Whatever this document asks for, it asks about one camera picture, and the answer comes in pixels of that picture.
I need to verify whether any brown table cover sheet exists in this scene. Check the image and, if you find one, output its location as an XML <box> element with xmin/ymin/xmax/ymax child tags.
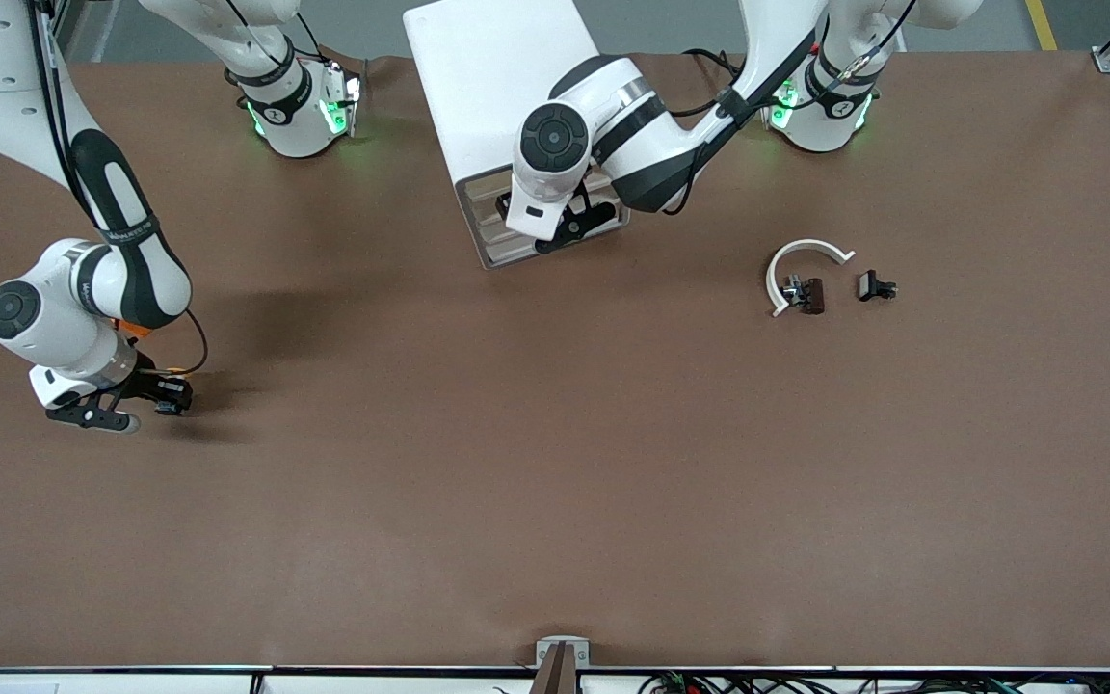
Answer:
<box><xmin>0</xmin><ymin>50</ymin><xmax>1110</xmax><ymax>671</ymax></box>

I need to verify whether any dark brown contact block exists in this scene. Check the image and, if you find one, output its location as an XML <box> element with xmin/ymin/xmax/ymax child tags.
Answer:
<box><xmin>781</xmin><ymin>275</ymin><xmax>827</xmax><ymax>316</ymax></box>

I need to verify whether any brown tapered strip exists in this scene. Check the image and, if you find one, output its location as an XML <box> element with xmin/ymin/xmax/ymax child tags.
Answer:
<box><xmin>528</xmin><ymin>644</ymin><xmax>580</xmax><ymax>694</ymax></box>

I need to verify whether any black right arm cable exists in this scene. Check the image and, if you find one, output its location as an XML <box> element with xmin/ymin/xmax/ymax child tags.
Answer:
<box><xmin>30</xmin><ymin>0</ymin><xmax>210</xmax><ymax>378</ymax></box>

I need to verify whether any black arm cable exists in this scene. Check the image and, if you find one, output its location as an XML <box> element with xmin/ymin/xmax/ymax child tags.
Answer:
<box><xmin>30</xmin><ymin>0</ymin><xmax>210</xmax><ymax>378</ymax></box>
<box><xmin>810</xmin><ymin>0</ymin><xmax>918</xmax><ymax>88</ymax></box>

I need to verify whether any black base cable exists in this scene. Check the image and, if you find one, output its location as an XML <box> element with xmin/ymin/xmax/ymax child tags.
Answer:
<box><xmin>680</xmin><ymin>48</ymin><xmax>751</xmax><ymax>117</ymax></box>

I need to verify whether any white C-shaped ring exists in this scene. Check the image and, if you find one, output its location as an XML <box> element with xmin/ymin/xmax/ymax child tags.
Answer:
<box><xmin>765</xmin><ymin>238</ymin><xmax>857</xmax><ymax>318</ymax></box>

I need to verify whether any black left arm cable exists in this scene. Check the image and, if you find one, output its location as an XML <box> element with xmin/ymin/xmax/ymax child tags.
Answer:
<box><xmin>810</xmin><ymin>0</ymin><xmax>918</xmax><ymax>88</ymax></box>

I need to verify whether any grey metal bracket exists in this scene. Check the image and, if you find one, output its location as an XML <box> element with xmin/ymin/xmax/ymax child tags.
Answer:
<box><xmin>536</xmin><ymin>636</ymin><xmax>591</xmax><ymax>669</ymax></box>

